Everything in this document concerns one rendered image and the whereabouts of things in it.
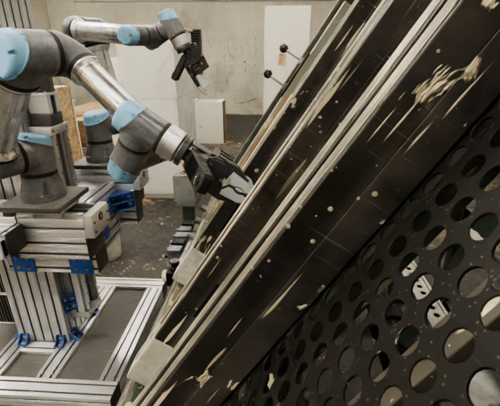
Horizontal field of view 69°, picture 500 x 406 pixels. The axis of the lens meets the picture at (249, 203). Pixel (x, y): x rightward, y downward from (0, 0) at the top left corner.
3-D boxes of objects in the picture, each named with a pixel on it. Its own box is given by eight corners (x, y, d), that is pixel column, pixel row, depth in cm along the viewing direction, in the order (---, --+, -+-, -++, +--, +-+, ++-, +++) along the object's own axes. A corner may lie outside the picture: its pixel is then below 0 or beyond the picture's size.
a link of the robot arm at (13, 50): (24, 180, 125) (71, 51, 94) (-23, 194, 113) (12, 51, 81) (3, 155, 126) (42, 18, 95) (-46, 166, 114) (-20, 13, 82)
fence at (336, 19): (226, 195, 177) (219, 191, 176) (351, 8, 143) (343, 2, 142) (225, 199, 172) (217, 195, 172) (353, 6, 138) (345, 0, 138)
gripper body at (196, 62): (207, 68, 152) (192, 41, 148) (189, 79, 154) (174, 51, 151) (210, 68, 159) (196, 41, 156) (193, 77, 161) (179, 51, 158)
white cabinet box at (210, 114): (196, 138, 695) (193, 98, 667) (226, 138, 692) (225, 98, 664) (191, 143, 653) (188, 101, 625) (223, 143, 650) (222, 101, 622)
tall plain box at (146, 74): (156, 174, 490) (141, 30, 423) (200, 175, 487) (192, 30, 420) (132, 199, 407) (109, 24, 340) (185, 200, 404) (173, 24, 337)
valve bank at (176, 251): (181, 250, 190) (178, 207, 181) (208, 250, 189) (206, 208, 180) (150, 312, 144) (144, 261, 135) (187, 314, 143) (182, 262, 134)
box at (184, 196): (179, 199, 207) (177, 168, 200) (200, 200, 206) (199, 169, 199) (175, 208, 196) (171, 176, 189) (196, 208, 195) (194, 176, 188)
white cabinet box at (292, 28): (263, 152, 593) (265, 10, 515) (299, 153, 590) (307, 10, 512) (262, 163, 537) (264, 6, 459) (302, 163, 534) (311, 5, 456)
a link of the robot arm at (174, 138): (167, 128, 76) (150, 159, 79) (186, 140, 77) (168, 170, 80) (176, 121, 83) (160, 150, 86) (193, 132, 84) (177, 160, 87)
